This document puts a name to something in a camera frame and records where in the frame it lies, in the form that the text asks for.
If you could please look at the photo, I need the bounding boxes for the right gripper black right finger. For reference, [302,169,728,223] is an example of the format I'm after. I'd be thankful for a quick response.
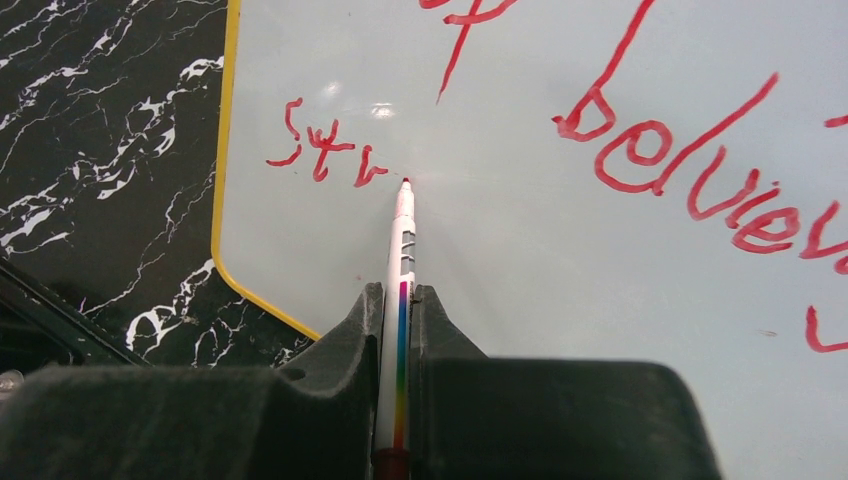
[410,285,721,479]

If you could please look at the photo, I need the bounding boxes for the whiteboard with yellow frame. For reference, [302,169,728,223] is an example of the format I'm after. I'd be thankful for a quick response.
[212,1,847,479]

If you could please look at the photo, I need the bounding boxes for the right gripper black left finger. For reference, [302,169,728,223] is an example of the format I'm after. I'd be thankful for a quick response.
[1,283,384,479]

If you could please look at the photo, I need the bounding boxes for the white marker pen red ends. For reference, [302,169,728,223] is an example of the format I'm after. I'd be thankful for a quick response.
[372,178,416,479]

